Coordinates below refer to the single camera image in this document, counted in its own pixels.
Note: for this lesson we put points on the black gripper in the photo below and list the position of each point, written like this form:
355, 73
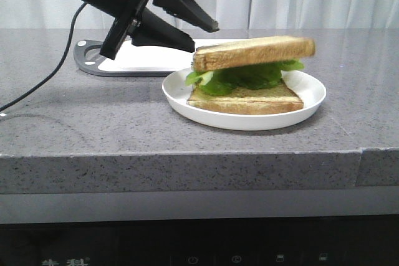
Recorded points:
191, 12

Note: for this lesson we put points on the green lettuce leaf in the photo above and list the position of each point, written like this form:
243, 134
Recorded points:
253, 77

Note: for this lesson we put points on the bread slice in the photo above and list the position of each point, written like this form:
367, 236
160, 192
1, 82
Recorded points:
254, 51
243, 101

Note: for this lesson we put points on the white grey cutting board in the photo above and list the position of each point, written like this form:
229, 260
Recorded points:
130, 61

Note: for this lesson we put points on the white round plate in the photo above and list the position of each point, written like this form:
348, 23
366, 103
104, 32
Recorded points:
310, 90

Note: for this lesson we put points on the black appliance control panel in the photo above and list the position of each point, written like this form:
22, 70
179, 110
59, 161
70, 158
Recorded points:
354, 240

